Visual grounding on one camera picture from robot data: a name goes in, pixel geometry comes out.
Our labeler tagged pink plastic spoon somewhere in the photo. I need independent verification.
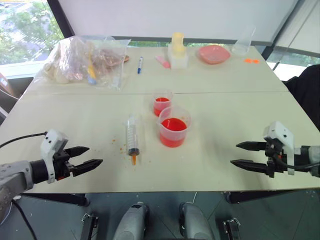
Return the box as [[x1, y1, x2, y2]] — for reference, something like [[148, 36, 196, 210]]
[[155, 55, 172, 70]]

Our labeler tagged clear plastic bag of items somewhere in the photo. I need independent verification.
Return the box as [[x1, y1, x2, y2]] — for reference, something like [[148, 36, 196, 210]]
[[33, 35, 132, 92]]

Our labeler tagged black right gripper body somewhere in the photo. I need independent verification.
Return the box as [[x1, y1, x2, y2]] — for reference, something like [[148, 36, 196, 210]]
[[264, 138, 289, 179]]

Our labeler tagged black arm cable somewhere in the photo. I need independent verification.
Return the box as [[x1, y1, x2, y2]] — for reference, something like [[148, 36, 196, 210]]
[[0, 131, 48, 149], [274, 154, 320, 172]]

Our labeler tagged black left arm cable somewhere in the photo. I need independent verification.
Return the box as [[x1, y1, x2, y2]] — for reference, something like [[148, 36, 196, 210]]
[[0, 131, 48, 149]]

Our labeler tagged black chair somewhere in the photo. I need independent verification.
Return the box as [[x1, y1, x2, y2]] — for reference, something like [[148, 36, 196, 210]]
[[284, 64, 320, 137]]

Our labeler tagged brown cardboard box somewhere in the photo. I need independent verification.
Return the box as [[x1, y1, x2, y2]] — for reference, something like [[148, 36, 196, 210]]
[[0, 71, 16, 98]]

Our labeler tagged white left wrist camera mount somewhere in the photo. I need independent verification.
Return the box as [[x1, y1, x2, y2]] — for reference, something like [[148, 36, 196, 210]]
[[40, 129, 69, 185]]

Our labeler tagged black table leg with latch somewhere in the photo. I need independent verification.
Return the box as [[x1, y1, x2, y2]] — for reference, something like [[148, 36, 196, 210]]
[[221, 217, 241, 240], [80, 212, 99, 240]]

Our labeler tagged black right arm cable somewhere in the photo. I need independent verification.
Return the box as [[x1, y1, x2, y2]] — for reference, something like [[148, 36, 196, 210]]
[[274, 154, 320, 172]]

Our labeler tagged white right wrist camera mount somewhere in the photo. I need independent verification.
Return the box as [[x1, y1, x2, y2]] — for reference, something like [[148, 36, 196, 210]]
[[262, 121, 301, 176]]

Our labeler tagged black table frame bar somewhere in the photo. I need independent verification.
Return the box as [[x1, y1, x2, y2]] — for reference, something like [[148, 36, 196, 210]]
[[19, 192, 91, 208], [225, 189, 302, 204]]

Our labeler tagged pink plastic plate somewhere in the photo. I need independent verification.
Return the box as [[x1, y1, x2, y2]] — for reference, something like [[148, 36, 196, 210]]
[[198, 44, 232, 65]]

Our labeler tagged black floor cable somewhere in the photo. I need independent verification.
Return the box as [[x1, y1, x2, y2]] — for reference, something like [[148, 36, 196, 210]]
[[10, 199, 38, 240]]

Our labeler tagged blue and white pen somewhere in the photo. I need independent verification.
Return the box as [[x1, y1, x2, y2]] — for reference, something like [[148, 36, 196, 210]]
[[136, 56, 145, 75]]

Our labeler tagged clear plastic syringe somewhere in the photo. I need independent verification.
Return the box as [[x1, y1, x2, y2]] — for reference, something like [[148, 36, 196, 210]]
[[122, 113, 144, 167]]

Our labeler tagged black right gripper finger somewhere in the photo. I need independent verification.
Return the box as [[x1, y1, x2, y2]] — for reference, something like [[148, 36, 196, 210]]
[[229, 159, 270, 174], [236, 141, 268, 152]]

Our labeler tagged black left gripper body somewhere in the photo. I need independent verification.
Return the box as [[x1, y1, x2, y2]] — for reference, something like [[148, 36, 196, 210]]
[[52, 147, 74, 182]]

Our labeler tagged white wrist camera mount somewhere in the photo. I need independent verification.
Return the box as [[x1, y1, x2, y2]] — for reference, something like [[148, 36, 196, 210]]
[[40, 129, 69, 185], [262, 121, 301, 176]]

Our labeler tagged black window frame post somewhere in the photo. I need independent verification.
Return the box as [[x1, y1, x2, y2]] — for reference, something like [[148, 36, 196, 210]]
[[46, 0, 76, 40]]

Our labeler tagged grey rounded robot leg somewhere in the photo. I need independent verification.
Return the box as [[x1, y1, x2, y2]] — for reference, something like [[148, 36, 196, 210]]
[[178, 201, 214, 240], [113, 201, 149, 240]]

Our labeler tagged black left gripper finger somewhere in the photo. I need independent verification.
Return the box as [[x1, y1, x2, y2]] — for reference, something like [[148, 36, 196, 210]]
[[69, 158, 104, 178], [65, 146, 90, 159]]

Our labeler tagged small cup red liquid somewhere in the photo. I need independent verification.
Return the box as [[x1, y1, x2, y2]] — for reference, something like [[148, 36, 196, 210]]
[[151, 88, 174, 118]]

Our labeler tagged empty clear measuring cup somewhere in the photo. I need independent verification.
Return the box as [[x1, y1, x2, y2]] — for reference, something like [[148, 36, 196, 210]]
[[231, 25, 257, 56]]

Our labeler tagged large cup red liquid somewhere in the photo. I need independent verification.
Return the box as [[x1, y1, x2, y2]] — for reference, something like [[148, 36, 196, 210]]
[[156, 105, 192, 149]]

